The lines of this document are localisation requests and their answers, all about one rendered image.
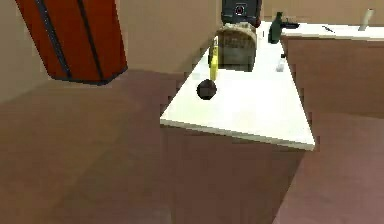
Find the black coffee machine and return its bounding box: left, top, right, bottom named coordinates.
left=220, top=0, right=263, bottom=28

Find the yellow bottle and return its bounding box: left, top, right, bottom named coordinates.
left=208, top=35, right=220, bottom=82

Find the brown counter cabinet white top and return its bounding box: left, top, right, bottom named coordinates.
left=159, top=20, right=384, bottom=224

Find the small pale glass cup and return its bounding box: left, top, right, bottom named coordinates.
left=275, top=57, right=287, bottom=73

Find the black pan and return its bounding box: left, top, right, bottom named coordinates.
left=281, top=20, right=301, bottom=30

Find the dark green bottle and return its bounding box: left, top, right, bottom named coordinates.
left=267, top=11, right=284, bottom=45

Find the grey paper towel roll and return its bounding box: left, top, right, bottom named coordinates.
left=358, top=8, right=375, bottom=32

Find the dark brown basketball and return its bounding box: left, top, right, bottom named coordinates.
left=196, top=79, right=218, bottom=101

